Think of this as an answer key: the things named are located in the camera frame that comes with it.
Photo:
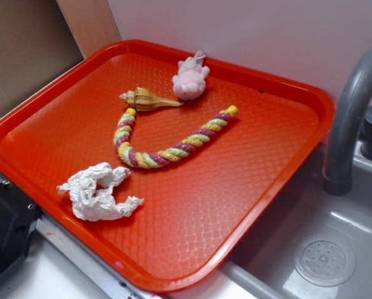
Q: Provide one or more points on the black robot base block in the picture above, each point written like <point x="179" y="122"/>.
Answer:
<point x="18" y="217"/>

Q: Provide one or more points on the pink plush bunny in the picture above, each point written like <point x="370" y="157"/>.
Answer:
<point x="190" y="81"/>

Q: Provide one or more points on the orange plastic tray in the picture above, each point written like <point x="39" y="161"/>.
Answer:
<point x="195" y="211"/>

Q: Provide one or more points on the tan conch seashell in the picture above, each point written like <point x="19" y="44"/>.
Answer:
<point x="144" y="100"/>

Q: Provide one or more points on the crumpled white paper towel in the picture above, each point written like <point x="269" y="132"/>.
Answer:
<point x="91" y="193"/>

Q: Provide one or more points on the grey toy sink basin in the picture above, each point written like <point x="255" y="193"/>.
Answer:
<point x="307" y="243"/>

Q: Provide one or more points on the light wooden board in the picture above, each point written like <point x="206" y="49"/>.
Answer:
<point x="91" y="23"/>

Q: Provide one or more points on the grey sink faucet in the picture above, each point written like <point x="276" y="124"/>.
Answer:
<point x="353" y="119"/>

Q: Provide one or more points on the brown cardboard panel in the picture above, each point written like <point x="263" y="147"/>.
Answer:
<point x="36" y="47"/>

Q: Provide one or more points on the multicolour twisted rope toy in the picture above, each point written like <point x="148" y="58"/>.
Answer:
<point x="174" y="154"/>

